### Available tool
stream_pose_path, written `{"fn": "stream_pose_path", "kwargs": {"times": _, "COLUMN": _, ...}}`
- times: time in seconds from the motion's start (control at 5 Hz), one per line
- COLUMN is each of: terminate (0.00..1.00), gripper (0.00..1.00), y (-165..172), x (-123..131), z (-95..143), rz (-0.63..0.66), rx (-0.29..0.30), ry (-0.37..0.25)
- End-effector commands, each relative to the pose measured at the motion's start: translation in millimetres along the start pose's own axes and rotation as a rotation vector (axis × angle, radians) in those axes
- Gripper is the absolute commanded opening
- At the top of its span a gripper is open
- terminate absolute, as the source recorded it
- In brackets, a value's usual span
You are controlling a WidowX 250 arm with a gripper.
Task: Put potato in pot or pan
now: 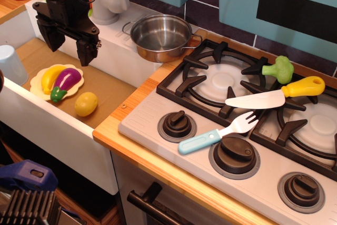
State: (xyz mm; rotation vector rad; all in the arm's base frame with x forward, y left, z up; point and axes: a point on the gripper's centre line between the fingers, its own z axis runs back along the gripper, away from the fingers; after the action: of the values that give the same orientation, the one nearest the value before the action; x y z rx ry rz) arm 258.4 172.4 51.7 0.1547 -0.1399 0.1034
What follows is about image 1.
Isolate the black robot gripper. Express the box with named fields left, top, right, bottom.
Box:
left=33, top=0, right=101, bottom=66

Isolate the yellow toy potato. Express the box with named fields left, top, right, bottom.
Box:
left=74, top=92, right=98, bottom=116

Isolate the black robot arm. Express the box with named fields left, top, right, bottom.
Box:
left=33, top=0, right=101, bottom=66

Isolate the steel cooking pot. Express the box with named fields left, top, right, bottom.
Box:
left=122, top=14, right=203, bottom=63

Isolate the purple toy eggplant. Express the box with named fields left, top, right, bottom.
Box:
left=50, top=68, right=82, bottom=102

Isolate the yellow toy banana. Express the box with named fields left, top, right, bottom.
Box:
left=41, top=65, right=66, bottom=95

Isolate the cream scalloped toy plate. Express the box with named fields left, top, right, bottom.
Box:
left=30, top=64, right=84, bottom=101

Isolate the light blue plastic cup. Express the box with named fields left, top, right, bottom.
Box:
left=1, top=45, right=28, bottom=85

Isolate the white toy sink basin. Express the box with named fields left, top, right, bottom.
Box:
left=1, top=2, right=159, bottom=194

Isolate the left black stove knob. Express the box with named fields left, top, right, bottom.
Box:
left=157, top=110, right=197, bottom=143

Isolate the black stove knob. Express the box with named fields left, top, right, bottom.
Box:
left=209, top=137, right=261, bottom=180
left=157, top=110, right=197, bottom=143
left=277, top=172, right=325, bottom=214

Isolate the blue plastic clamp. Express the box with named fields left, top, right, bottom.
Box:
left=1, top=160, right=58, bottom=191

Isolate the left black burner grate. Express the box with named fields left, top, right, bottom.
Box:
left=156, top=38, right=307, bottom=128

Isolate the black burner grate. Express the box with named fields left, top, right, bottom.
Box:
left=156, top=38, right=307, bottom=128
left=250, top=102, right=336, bottom=181

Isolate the black ribbed heat sink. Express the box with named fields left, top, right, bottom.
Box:
left=1, top=190, right=62, bottom=224

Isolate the middle black stove knob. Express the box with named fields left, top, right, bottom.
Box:
left=209, top=137, right=261, bottom=180

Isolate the green toy broccoli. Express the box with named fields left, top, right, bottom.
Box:
left=262, top=55, right=294, bottom=84

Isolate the teal cabinet with black panel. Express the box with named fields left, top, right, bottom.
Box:
left=219, top=0, right=336, bottom=61

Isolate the right black burner grate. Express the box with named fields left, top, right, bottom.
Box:
left=250, top=102, right=336, bottom=181

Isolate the right black stove knob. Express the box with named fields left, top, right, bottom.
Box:
left=277, top=172, right=325, bottom=214

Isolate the black oven door handle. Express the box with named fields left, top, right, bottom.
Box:
left=127, top=182, right=183, bottom=225

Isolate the blue handled toy fork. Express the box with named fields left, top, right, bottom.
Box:
left=178, top=112, right=259, bottom=154

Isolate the yellow handled toy knife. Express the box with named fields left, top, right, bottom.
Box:
left=225, top=76, right=325, bottom=110

